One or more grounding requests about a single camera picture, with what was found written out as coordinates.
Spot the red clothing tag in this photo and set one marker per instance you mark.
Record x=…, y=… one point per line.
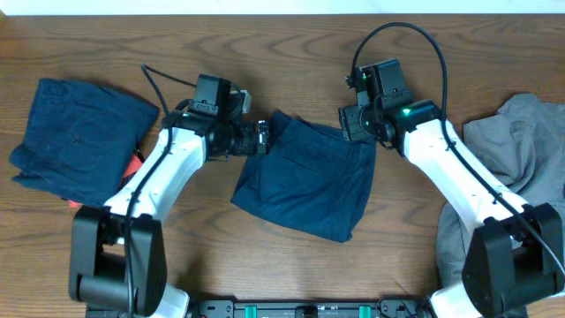
x=132, y=170

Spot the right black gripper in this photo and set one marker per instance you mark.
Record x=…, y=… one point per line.
x=350, y=118

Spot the navy blue shorts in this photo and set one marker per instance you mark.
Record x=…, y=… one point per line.
x=79, y=140
x=311, y=180

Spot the folded navy blue shorts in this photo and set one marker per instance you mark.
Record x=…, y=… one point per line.
x=79, y=140

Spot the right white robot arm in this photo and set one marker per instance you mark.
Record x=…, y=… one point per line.
x=515, y=255

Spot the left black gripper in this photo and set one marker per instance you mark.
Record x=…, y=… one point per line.
x=246, y=146

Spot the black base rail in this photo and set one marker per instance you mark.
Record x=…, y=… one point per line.
x=391, y=307

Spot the grey shorts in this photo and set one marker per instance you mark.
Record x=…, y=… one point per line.
x=523, y=146

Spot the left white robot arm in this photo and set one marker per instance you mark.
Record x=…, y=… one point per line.
x=118, y=262

